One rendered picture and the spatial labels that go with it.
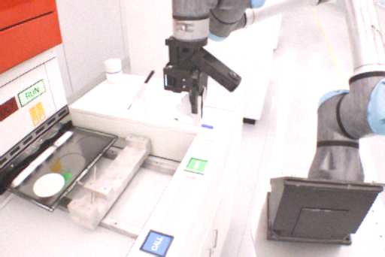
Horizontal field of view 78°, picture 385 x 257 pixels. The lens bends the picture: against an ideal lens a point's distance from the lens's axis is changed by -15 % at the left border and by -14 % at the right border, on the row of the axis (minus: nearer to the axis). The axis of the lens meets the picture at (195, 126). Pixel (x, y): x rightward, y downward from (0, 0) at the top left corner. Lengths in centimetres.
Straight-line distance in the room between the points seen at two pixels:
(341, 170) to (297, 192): 12
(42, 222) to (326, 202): 78
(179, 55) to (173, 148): 43
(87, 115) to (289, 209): 77
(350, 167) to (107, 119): 80
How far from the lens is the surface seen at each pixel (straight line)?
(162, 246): 59
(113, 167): 91
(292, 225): 75
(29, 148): 102
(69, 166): 93
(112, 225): 79
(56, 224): 88
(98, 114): 105
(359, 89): 65
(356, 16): 73
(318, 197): 68
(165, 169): 93
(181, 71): 58
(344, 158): 70
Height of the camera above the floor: 146
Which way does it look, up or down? 33 degrees down
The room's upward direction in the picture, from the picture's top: straight up
